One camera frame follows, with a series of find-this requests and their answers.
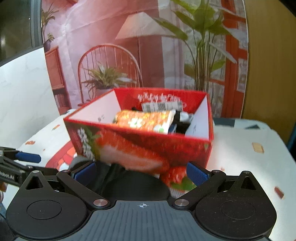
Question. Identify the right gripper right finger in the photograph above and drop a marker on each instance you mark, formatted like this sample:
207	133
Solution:
206	183

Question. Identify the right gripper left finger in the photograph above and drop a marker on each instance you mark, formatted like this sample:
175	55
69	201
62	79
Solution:
76	181

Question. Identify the black eye mask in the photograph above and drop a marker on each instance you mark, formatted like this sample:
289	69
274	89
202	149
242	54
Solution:
114	183

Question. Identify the orange floral cloth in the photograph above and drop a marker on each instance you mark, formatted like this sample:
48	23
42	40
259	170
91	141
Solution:
158	122

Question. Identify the grey knitted cloth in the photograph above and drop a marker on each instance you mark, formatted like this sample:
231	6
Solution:
77	162

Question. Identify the printed room backdrop cloth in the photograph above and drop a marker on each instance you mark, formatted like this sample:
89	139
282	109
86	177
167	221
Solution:
94	46

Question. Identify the red strawberry cardboard box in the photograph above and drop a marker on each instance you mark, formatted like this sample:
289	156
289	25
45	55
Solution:
94	135

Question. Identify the wooden wall panel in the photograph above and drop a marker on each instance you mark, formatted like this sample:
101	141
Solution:
270	92

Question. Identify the dark window frame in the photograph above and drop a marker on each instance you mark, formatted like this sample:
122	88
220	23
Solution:
21	30

